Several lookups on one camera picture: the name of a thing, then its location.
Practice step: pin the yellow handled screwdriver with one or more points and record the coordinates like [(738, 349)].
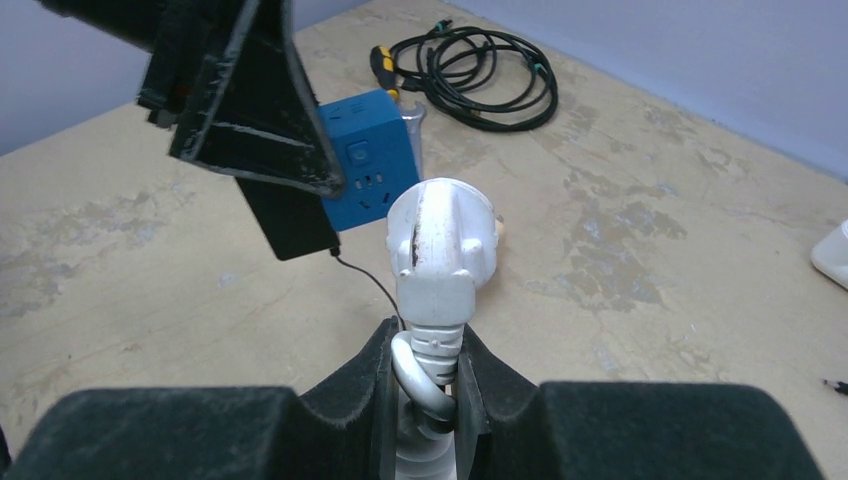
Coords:
[(383, 68)]

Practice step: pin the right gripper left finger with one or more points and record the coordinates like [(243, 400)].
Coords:
[(342, 428)]

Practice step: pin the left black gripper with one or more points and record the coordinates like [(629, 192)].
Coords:
[(226, 78)]

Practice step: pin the black power brick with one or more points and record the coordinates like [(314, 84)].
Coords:
[(294, 222)]

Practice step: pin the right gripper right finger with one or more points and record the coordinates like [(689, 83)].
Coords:
[(511, 428)]

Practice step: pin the beige dragon cube socket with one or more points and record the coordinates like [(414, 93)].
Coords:
[(500, 229)]

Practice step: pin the blue wall socket box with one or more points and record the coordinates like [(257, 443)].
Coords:
[(371, 141)]

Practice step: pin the silver open-end wrench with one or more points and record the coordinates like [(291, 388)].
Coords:
[(413, 119)]

